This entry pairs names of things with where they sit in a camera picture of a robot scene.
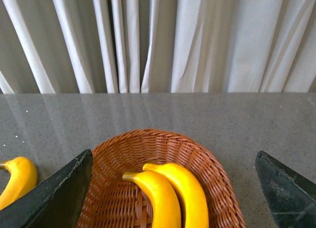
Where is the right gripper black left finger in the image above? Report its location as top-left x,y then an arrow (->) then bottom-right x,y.
0,150 -> 93,228

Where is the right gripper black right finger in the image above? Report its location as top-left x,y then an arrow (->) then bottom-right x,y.
255,151 -> 316,228

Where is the yellow banana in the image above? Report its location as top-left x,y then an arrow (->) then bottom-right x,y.
122,171 -> 182,228
143,163 -> 209,228
0,157 -> 38,210

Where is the right brown wicker basket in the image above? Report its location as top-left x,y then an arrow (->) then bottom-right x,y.
77,129 -> 246,228

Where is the white pleated curtain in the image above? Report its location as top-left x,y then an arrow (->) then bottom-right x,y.
0,0 -> 316,94

